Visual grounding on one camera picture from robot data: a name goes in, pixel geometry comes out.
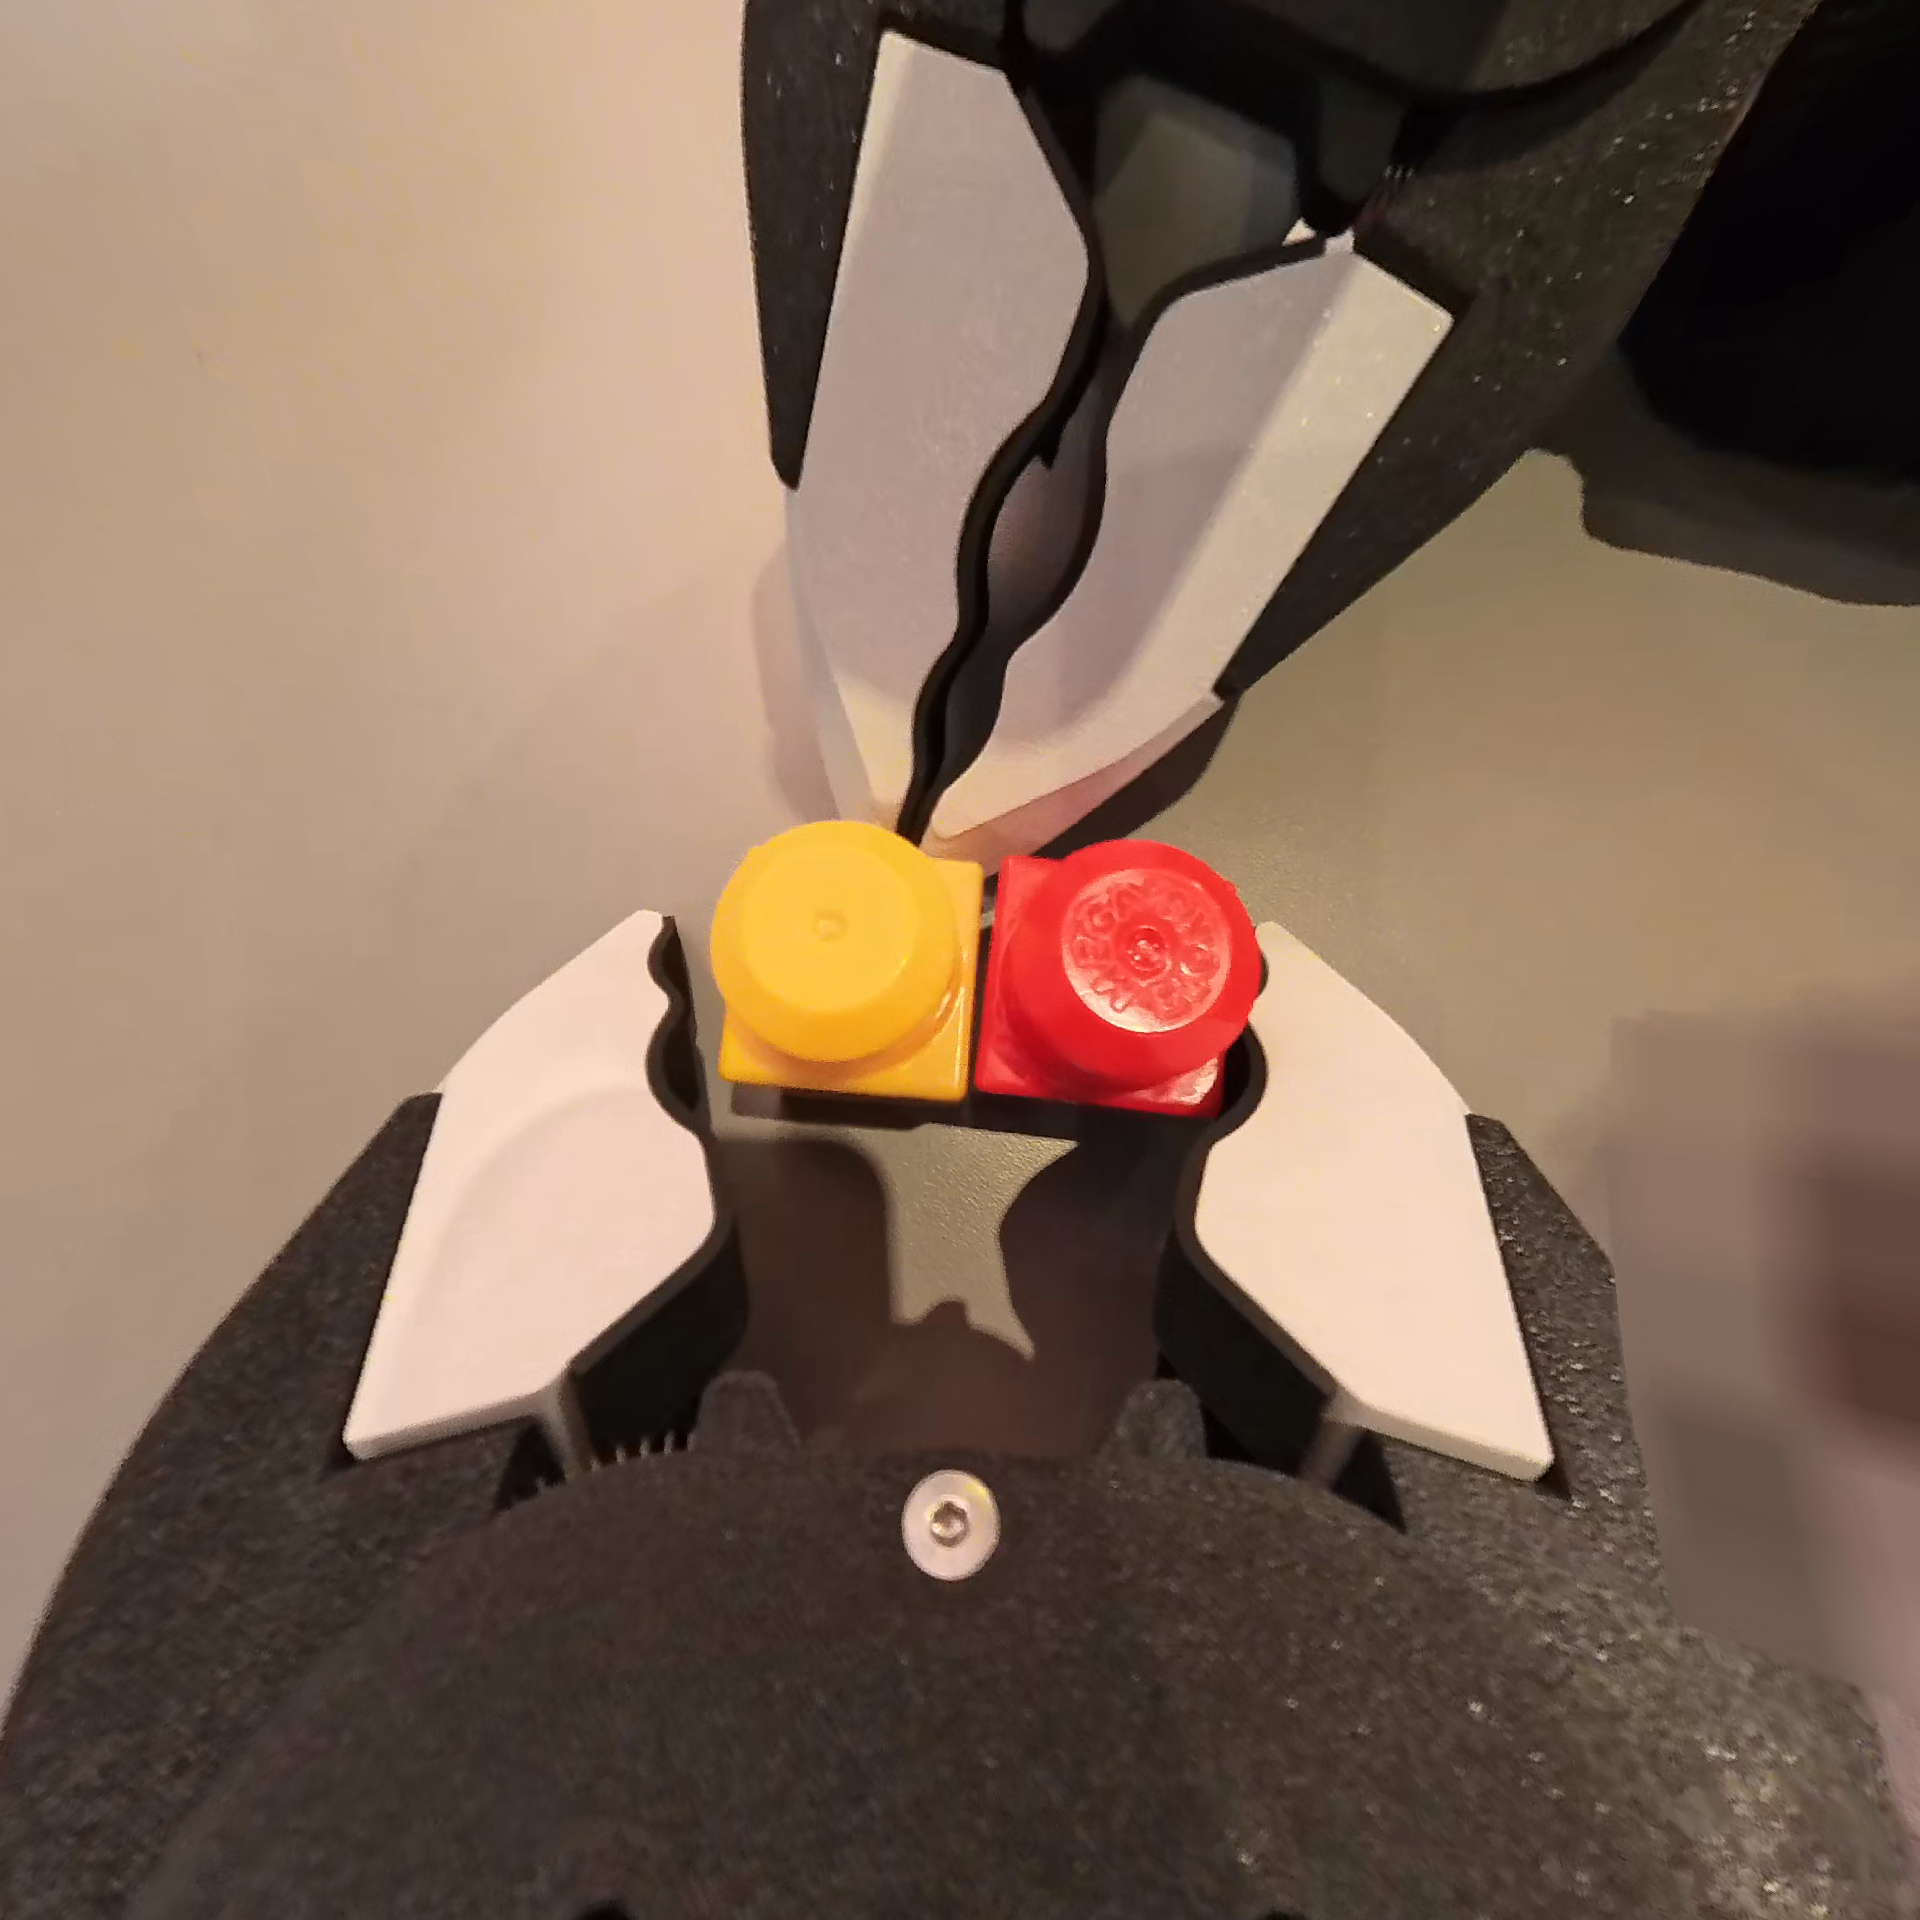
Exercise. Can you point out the red mega block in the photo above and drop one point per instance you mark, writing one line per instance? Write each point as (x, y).
(1115, 976)

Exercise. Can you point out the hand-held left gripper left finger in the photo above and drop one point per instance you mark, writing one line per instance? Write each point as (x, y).
(527, 1246)

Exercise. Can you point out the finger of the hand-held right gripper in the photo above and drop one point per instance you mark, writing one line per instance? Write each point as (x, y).
(1231, 481)
(914, 392)

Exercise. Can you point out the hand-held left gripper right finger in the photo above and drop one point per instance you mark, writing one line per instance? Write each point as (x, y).
(1365, 1230)

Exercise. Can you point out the yellow mega block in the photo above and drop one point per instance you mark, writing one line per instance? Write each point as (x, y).
(842, 960)

